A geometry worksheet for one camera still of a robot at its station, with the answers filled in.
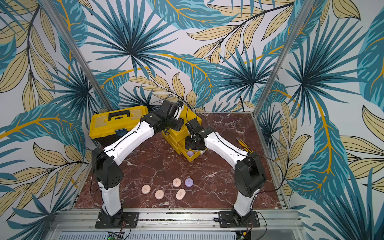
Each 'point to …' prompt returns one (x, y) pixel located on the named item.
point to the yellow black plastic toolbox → (107, 127)
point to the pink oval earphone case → (180, 194)
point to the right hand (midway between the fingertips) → (190, 144)
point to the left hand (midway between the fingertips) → (179, 123)
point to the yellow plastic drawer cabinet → (177, 139)
